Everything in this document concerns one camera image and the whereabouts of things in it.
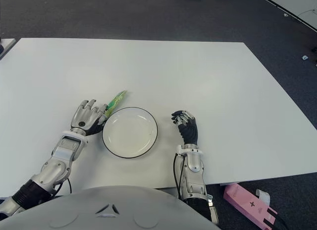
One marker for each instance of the grey robot torso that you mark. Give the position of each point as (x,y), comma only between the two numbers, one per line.
(99,210)

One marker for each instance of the white side table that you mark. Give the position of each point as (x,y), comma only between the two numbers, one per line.
(7,44)

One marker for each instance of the white plate with black rim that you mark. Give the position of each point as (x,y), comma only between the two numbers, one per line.
(131,133)

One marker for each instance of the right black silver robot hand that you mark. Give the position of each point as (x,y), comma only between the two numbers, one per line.
(189,131)

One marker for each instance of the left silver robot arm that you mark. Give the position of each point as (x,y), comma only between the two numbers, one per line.
(57,165)

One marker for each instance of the green snack packet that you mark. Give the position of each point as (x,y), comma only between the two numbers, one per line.
(116,99)

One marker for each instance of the pink cardboard box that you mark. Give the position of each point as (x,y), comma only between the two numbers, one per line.
(247,202)

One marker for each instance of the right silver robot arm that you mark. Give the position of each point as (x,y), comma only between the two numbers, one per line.
(193,163)

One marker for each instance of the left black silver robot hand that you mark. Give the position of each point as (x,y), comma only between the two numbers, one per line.
(83,116)

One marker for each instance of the white desk with black edge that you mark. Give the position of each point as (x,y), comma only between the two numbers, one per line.
(292,4)

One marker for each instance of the white tape strip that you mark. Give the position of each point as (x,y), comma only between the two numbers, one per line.
(264,195)

